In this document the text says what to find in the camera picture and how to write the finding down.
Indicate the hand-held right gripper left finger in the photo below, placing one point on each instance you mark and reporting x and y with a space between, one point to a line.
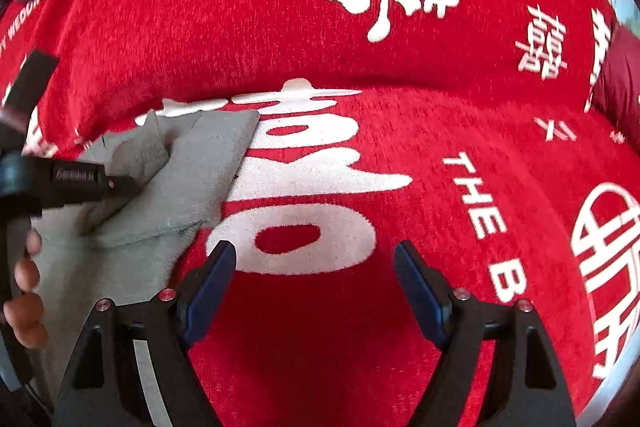
210 294

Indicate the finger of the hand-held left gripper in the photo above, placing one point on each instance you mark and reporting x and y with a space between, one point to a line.
95 184

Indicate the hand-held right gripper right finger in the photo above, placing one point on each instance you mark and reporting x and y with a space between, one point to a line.
420 294

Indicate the person's left hand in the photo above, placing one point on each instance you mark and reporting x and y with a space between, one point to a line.
25 312

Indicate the red printed blanket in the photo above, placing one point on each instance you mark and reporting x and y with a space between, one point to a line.
400 82

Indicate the maroon cloth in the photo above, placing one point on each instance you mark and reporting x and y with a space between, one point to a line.
620 87

